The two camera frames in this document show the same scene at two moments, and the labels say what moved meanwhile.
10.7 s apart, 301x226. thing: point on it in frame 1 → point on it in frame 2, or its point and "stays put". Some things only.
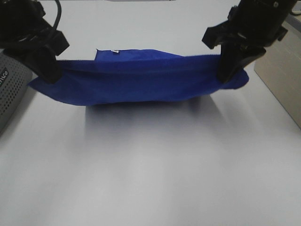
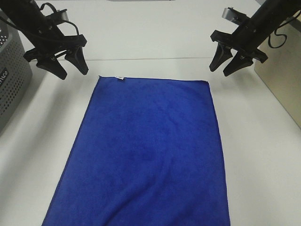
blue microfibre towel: [122, 76] → [147, 154]
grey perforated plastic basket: [16, 78] stays put
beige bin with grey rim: [280, 69] stays put
